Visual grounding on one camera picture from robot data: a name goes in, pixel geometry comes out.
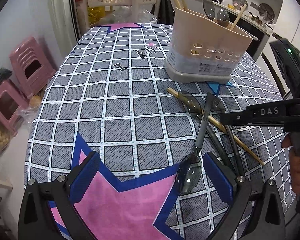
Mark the grey checked tablecloth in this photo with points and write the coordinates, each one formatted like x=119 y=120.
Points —
x=110 y=96

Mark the pink plastic stool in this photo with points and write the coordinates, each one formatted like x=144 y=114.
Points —
x=31 y=67
x=12 y=101

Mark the dark translucent spoon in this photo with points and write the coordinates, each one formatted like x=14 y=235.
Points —
x=223 y=18
x=190 y=168
x=193 y=107
x=209 y=9

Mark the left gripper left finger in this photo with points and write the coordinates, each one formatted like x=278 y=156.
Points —
x=36 y=220

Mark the person right hand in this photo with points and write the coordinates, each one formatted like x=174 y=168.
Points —
x=294 y=164

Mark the beige utensil holder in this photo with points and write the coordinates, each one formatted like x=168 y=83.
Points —
x=202 y=50

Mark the spotted wooden chopstick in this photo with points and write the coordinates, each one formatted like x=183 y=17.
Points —
x=223 y=129

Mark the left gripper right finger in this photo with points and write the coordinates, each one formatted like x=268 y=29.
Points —
x=267 y=218

